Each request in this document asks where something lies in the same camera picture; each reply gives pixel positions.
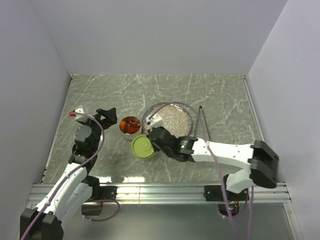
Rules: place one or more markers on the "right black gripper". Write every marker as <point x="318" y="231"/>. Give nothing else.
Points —
<point x="156" y="147"/>

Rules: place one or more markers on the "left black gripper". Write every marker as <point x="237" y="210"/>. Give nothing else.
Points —
<point x="110" y="115"/>

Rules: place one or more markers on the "orange chicken wing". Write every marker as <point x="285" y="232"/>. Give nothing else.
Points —
<point x="123" y="125"/>

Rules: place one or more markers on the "green round lid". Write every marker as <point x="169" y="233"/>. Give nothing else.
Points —
<point x="142" y="147"/>

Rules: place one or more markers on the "metal food tongs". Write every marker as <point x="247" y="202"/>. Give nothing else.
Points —
<point x="201" y="125"/>

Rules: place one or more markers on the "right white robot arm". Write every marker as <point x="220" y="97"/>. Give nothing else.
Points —
<point x="258" y="163"/>

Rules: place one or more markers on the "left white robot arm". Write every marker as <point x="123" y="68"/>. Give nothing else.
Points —
<point x="49" y="218"/>

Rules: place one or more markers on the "speckled ceramic plate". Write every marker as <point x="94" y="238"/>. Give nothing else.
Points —
<point x="176" y="119"/>

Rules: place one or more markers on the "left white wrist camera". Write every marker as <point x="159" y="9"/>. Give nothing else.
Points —
<point x="79" y="113"/>

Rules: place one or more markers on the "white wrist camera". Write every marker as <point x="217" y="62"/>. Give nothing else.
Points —
<point x="154" y="121"/>
<point x="79" y="113"/>

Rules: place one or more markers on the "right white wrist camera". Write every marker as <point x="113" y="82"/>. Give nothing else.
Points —
<point x="154" y="121"/>

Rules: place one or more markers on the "aluminium mounting rail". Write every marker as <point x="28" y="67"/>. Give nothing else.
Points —
<point x="170" y="193"/>

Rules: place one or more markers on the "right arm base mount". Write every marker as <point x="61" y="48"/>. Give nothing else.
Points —
<point x="213" y="193"/>

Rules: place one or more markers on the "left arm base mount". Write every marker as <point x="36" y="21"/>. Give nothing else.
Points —
<point x="100" y="191"/>

